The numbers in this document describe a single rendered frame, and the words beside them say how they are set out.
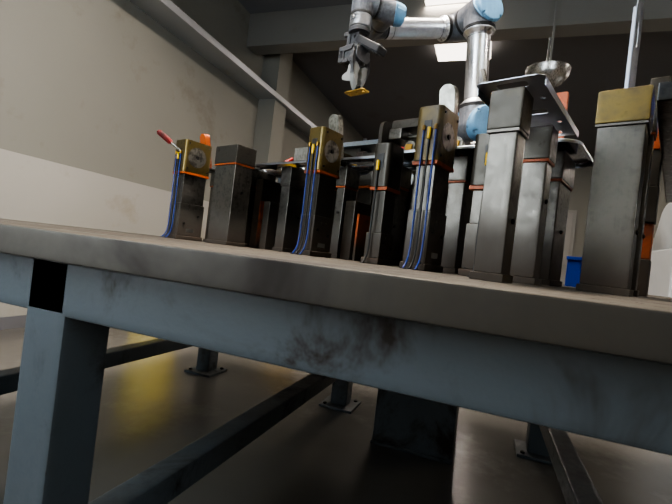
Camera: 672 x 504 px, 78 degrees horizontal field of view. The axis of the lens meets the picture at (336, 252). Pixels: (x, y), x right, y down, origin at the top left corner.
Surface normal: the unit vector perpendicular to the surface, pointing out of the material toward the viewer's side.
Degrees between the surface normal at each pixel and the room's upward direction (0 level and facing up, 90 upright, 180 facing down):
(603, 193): 90
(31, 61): 90
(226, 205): 90
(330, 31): 90
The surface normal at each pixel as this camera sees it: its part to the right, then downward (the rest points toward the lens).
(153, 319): -0.33, -0.04
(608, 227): -0.63, -0.08
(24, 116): 0.93, 0.11
